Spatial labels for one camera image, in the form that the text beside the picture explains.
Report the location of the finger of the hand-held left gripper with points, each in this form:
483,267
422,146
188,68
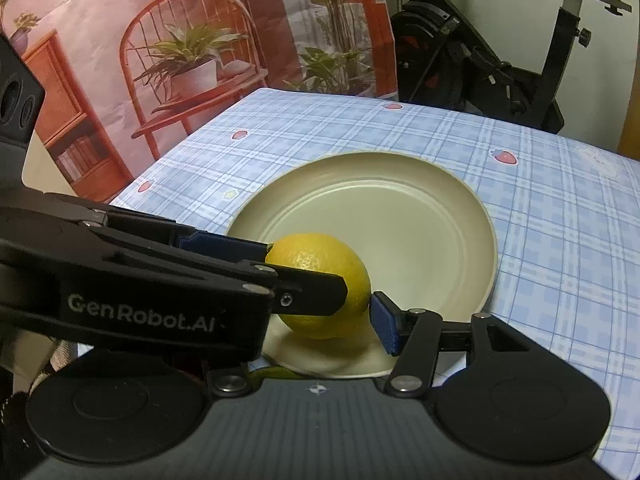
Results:
220,246
310,292

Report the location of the brown wooden door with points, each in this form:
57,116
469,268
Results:
631,135

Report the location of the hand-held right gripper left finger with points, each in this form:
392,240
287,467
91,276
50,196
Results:
227,384

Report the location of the black exercise bike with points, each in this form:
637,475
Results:
450,60

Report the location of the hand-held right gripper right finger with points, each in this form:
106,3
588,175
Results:
384,322

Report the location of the blue plaid tablecloth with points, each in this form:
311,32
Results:
550,240

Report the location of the floral red curtain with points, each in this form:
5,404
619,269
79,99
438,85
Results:
150,20

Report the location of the yellow lemon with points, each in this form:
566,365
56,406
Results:
320,255

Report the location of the cream round plate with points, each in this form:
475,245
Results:
380,210

